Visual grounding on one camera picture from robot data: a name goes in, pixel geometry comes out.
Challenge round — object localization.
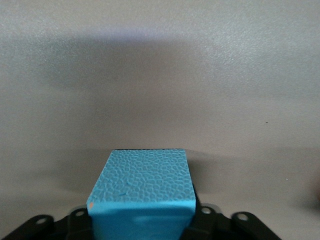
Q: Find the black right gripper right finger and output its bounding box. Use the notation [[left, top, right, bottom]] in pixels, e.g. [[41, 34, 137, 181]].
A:
[[179, 186, 279, 240]]

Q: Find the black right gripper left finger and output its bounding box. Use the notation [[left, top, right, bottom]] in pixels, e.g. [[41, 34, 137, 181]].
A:
[[1, 205, 95, 240]]

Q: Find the blue foam block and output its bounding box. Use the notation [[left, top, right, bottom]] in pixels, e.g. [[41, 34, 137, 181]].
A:
[[85, 148, 197, 240]]

